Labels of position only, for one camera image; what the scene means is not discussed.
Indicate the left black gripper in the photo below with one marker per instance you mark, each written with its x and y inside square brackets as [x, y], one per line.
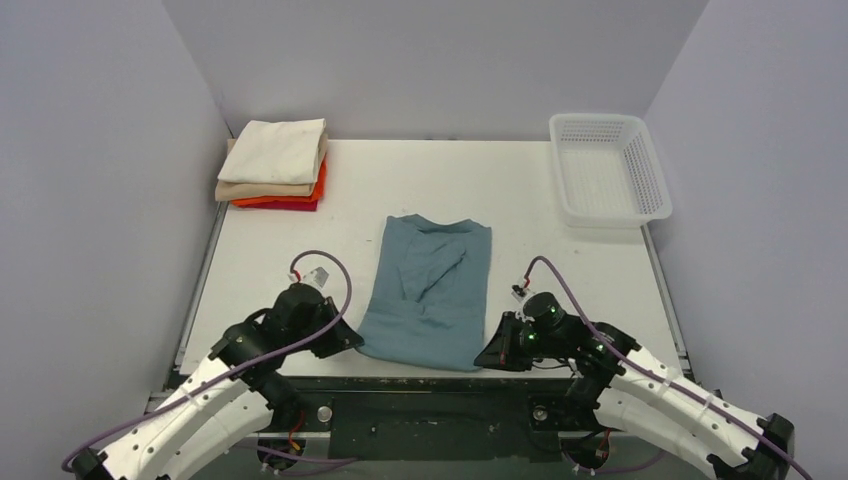
[337, 329]

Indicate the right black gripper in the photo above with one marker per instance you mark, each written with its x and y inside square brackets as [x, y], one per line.
[503, 343]

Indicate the teal blue t-shirt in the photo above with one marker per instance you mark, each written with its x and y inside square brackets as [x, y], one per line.
[429, 297]

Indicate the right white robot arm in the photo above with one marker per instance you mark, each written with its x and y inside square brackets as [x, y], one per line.
[626, 388]

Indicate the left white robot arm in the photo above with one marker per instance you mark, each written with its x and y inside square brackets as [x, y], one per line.
[236, 390]

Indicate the folded orange t-shirt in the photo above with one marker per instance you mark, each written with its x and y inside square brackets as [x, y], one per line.
[284, 197]

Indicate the folded magenta t-shirt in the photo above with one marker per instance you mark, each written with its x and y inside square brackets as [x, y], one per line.
[285, 205]

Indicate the folded beige t-shirt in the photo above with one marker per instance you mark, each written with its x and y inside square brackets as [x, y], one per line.
[228, 192]

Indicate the folded cream t-shirt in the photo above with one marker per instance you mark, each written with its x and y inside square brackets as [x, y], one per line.
[278, 153]

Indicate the white plastic laundry basket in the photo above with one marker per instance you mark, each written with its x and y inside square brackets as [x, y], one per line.
[607, 171]

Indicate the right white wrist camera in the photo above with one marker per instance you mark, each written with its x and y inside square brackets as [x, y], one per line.
[520, 292]

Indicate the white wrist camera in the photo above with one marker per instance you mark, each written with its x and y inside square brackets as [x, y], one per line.
[316, 278]
[520, 292]

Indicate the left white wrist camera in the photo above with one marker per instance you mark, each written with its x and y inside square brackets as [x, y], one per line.
[316, 278]

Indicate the black metal base frame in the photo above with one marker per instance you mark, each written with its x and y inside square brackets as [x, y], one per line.
[441, 419]

